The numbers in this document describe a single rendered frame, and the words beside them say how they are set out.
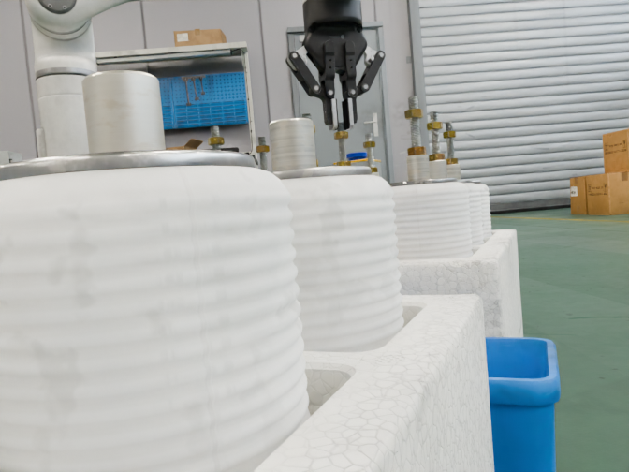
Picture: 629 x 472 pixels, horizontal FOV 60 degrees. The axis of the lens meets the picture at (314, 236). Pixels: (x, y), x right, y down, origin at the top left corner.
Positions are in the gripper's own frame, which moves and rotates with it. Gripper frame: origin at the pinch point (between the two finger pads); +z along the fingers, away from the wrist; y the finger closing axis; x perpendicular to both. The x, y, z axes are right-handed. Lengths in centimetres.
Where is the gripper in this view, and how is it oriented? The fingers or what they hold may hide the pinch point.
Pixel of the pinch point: (340, 114)
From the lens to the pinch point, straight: 72.9
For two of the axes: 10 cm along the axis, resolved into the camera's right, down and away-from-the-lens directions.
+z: 0.8, 10.0, 0.5
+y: -9.6, 0.9, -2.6
